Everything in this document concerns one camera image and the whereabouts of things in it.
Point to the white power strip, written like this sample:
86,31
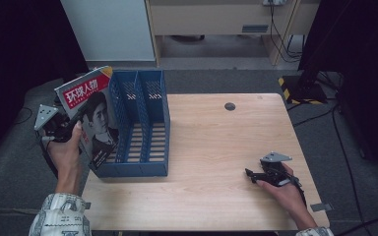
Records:
273,2

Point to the blue plastic file rack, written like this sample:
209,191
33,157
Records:
144,131

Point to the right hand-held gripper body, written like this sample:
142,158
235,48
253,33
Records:
275,172

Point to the person's right hand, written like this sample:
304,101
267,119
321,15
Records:
285,196

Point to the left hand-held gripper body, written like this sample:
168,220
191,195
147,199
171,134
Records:
54,129

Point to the white cabinet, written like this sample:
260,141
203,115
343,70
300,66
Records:
111,29

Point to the round grey table grommet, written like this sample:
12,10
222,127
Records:
230,106

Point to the grey tape strip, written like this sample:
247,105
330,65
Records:
88,205
321,207

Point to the light wooden desk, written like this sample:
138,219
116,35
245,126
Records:
210,18

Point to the black curtain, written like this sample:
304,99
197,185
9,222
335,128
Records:
367,65
16,59

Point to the person's left hand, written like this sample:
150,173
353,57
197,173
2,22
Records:
65,157

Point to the magazine with portrait cover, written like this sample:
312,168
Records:
95,108

